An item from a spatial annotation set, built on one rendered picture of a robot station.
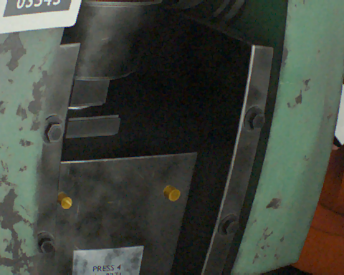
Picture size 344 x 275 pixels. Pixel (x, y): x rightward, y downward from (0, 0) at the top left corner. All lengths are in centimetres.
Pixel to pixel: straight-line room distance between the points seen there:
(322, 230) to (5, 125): 51
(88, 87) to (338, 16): 23
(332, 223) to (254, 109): 32
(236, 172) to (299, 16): 14
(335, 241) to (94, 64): 40
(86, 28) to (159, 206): 16
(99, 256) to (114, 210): 5
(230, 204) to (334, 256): 28
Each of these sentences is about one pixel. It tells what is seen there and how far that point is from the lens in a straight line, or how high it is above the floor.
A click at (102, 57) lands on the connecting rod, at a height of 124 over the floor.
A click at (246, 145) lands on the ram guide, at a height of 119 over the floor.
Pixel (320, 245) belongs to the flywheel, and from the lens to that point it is 96.
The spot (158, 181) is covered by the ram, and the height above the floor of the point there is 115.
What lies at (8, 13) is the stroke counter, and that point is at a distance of 47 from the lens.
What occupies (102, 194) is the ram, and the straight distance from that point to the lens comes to 67.
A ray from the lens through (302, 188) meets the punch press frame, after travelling 74.
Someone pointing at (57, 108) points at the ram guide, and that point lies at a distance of 57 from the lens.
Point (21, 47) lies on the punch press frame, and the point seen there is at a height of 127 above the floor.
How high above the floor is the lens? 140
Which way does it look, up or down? 18 degrees down
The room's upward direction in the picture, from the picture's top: 11 degrees clockwise
